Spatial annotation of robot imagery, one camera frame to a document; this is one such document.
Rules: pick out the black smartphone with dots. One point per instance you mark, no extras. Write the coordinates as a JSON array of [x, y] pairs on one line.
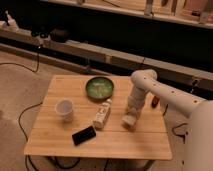
[[83, 135]]

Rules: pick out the small dark red object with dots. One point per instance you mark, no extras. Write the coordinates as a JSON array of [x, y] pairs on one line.
[[154, 102]]

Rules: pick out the wooden beam rail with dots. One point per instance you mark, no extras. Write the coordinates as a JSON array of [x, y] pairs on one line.
[[165, 70]]

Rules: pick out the green ceramic bowl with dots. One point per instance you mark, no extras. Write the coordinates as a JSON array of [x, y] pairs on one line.
[[99, 88]]

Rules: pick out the white plastic bottle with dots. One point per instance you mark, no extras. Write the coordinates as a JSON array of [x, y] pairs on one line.
[[102, 114]]

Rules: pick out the white spray bottle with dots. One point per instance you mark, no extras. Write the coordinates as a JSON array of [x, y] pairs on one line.
[[11, 22]]

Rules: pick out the dark box on rail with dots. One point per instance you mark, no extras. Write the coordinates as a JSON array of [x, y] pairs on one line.
[[59, 35]]

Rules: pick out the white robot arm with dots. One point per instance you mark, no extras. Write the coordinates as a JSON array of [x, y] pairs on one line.
[[198, 151]]

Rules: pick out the wooden table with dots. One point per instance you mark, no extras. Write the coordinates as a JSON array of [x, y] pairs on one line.
[[70, 124]]

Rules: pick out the white sponge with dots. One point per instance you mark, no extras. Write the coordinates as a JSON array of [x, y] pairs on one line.
[[129, 123]]

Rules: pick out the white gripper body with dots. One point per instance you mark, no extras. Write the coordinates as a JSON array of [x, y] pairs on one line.
[[131, 116]]

